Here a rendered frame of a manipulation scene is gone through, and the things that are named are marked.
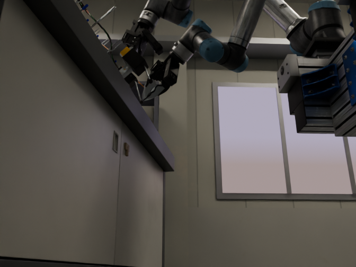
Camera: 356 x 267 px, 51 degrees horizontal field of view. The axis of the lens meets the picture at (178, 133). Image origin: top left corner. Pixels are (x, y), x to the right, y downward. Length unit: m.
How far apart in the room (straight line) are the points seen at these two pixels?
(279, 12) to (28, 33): 1.24
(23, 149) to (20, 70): 0.12
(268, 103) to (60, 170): 2.92
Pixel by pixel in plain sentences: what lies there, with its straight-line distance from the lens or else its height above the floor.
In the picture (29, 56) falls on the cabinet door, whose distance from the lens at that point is 0.67.
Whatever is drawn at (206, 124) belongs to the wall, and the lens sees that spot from 3.32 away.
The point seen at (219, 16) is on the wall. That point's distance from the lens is 3.95.
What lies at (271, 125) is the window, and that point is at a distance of 3.42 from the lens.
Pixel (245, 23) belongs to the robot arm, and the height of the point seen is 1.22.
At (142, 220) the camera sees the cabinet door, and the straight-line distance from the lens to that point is 1.25.
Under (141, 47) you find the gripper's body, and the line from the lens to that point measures 1.52.
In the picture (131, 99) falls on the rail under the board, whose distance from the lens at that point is 1.04.
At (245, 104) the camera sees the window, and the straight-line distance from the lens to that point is 3.44.
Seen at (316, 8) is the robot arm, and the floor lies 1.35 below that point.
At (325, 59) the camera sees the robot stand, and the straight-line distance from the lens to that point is 1.44.
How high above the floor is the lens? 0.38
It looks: 21 degrees up
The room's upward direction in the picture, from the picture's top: straight up
